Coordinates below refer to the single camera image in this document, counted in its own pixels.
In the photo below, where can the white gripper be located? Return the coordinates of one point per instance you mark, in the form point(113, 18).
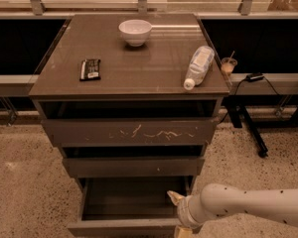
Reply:
point(183, 211)

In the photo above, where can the grey bottom drawer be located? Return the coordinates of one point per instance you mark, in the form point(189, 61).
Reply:
point(113, 207)

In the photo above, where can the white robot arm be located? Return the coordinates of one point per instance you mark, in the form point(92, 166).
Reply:
point(216, 201)

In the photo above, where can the scratched grey top drawer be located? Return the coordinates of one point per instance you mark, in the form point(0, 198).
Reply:
point(129, 132)

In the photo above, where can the grey middle drawer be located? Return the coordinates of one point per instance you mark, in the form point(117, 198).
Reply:
point(133, 167)

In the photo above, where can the grey drawer cabinet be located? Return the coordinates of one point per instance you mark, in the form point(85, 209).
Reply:
point(135, 83)

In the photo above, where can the black metal stand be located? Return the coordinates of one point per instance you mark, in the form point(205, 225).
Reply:
point(235, 110)

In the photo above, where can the clear plastic water bottle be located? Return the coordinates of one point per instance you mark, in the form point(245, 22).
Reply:
point(198, 67)

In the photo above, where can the plastic cup with stick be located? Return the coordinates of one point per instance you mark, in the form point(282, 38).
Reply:
point(228, 64)

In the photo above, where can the black power adapter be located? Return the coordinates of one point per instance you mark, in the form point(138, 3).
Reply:
point(254, 77)

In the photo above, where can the black snack bar wrapper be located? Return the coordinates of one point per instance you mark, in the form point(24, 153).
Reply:
point(89, 70)

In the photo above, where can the white ceramic bowl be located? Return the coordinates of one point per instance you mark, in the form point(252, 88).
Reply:
point(135, 32)

